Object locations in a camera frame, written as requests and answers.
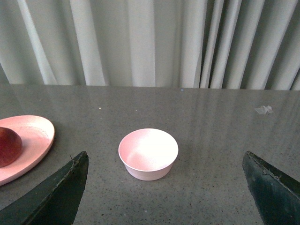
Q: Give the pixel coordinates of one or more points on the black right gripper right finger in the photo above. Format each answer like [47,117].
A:
[276,194]

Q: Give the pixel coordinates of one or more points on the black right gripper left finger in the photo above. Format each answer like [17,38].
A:
[55,201]

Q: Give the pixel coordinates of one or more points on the red apple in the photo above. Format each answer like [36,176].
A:
[10,146]

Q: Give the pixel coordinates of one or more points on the pink plate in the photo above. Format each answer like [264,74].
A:
[37,134]

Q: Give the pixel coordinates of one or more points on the pink bowl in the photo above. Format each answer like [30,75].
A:
[148,154]

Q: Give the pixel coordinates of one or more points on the white curtain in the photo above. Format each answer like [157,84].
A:
[230,44]

